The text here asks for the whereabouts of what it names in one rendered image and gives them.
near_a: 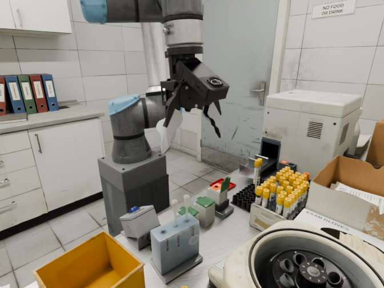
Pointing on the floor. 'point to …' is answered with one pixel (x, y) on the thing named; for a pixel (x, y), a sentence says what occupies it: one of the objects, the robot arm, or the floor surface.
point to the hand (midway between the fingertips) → (195, 147)
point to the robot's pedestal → (133, 200)
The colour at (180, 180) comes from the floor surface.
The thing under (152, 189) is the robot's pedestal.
